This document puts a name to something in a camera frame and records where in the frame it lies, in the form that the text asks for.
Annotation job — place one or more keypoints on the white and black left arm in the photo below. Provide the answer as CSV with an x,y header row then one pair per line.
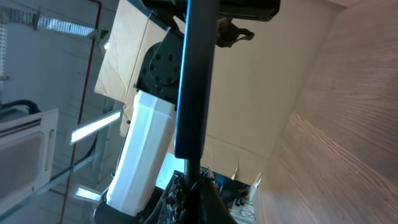
x,y
158,178

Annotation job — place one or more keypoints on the red ceiling pipe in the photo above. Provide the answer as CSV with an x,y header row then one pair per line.
x,y
83,97

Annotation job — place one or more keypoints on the white ceiling air conditioner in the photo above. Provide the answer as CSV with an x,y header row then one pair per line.
x,y
27,148

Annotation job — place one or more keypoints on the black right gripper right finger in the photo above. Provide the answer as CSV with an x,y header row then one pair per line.
x,y
211,208

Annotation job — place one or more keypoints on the ceiling light panel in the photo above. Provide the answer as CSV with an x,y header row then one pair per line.
x,y
84,130

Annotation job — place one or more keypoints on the blue smartphone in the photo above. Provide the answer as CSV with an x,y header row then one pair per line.
x,y
195,78

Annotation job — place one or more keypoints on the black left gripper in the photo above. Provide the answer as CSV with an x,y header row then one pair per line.
x,y
227,33

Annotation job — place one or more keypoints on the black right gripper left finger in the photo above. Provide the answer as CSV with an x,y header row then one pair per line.
x,y
170,208

